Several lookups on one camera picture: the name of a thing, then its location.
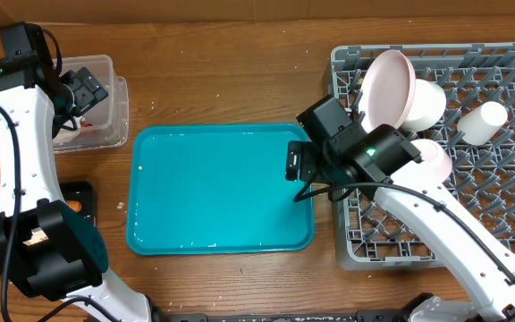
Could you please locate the red snack wrapper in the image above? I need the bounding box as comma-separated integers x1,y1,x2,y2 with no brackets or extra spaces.
80,121,93,128

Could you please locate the white napkin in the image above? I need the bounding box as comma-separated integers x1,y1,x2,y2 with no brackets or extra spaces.
53,129,80,145

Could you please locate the large white plate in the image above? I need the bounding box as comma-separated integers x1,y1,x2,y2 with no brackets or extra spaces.
358,49,416,132

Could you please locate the orange carrot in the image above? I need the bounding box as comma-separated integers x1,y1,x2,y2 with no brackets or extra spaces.
66,200,82,213

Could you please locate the white cup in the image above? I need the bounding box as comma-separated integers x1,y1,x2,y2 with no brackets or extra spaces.
457,101,508,146

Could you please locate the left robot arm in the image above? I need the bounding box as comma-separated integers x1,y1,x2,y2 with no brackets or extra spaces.
0,21,163,321

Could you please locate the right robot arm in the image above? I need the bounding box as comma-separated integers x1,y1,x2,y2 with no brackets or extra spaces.
286,95,515,321

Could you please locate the black waste tray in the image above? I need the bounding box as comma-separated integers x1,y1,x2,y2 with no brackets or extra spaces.
0,181,98,278

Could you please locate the grey dishwasher rack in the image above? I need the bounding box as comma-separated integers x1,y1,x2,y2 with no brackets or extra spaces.
333,43,515,270

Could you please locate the clear plastic bin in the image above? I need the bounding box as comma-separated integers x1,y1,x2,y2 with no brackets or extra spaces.
54,55,130,154

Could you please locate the teal plastic tray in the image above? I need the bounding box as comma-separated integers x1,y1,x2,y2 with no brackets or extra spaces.
126,123,315,256

